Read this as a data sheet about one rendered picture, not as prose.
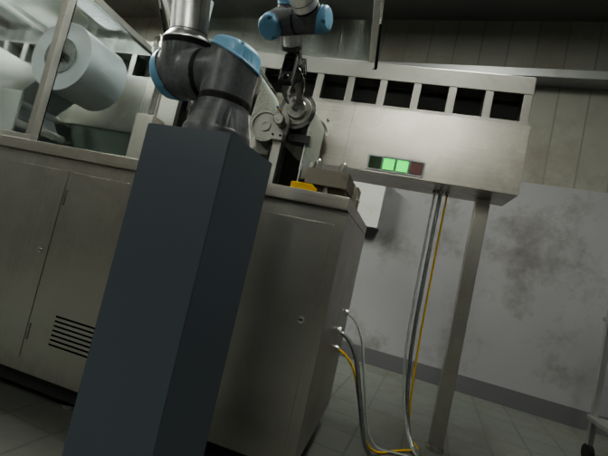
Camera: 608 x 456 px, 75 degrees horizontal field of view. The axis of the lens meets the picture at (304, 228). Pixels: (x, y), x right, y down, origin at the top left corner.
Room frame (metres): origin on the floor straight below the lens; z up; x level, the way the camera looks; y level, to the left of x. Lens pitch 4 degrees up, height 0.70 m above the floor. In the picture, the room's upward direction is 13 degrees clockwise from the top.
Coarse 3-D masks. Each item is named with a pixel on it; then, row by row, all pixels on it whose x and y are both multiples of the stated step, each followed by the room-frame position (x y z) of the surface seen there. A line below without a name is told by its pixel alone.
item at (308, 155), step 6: (312, 132) 1.53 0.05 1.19; (312, 138) 1.55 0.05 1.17; (312, 144) 1.57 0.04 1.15; (318, 144) 1.66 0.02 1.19; (306, 150) 1.50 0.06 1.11; (312, 150) 1.59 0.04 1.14; (318, 150) 1.68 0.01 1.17; (306, 156) 1.52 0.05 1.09; (312, 156) 1.61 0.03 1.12; (318, 156) 1.71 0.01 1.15; (300, 162) 1.48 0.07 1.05; (306, 162) 1.54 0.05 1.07; (312, 162) 1.63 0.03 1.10; (300, 168) 1.49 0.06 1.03
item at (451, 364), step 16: (480, 208) 1.77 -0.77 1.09; (480, 224) 1.76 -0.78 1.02; (480, 240) 1.76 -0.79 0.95; (464, 256) 1.80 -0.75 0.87; (464, 272) 1.77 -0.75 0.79; (464, 288) 1.77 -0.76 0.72; (464, 304) 1.76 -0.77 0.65; (464, 320) 1.76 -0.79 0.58; (448, 336) 1.82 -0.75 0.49; (464, 336) 1.76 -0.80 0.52; (448, 352) 1.77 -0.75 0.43; (448, 368) 1.77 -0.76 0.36; (448, 384) 1.77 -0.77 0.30; (448, 400) 1.76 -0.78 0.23; (432, 416) 1.81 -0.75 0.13; (448, 416) 1.76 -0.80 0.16; (432, 432) 1.77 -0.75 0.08; (432, 448) 1.76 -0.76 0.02
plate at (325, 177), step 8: (312, 168) 1.43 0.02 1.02; (320, 168) 1.42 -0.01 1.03; (312, 176) 1.42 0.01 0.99; (320, 176) 1.42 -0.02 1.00; (328, 176) 1.41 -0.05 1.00; (336, 176) 1.40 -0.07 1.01; (344, 176) 1.40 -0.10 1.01; (312, 184) 1.43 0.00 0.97; (320, 184) 1.42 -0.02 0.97; (328, 184) 1.41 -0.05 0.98; (336, 184) 1.40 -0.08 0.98; (344, 184) 1.39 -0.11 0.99; (352, 184) 1.50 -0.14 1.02; (352, 192) 1.54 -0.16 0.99
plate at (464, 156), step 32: (352, 128) 1.77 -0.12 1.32; (384, 128) 1.73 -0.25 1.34; (416, 128) 1.70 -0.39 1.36; (448, 128) 1.67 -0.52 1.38; (480, 128) 1.63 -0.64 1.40; (512, 128) 1.60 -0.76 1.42; (352, 160) 1.76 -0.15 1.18; (416, 160) 1.69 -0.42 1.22; (448, 160) 1.66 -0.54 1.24; (480, 160) 1.63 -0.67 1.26; (512, 160) 1.60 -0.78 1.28; (448, 192) 1.79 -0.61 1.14; (480, 192) 1.66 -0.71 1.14; (512, 192) 1.59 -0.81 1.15
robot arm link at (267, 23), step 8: (280, 8) 1.16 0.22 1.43; (288, 8) 1.12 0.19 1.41; (264, 16) 1.12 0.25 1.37; (272, 16) 1.12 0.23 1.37; (280, 16) 1.12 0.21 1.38; (288, 16) 1.11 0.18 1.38; (264, 24) 1.13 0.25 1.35; (272, 24) 1.12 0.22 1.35; (280, 24) 1.13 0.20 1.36; (288, 24) 1.12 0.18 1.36; (264, 32) 1.15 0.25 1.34; (272, 32) 1.14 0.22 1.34; (280, 32) 1.15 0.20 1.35; (288, 32) 1.14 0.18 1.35
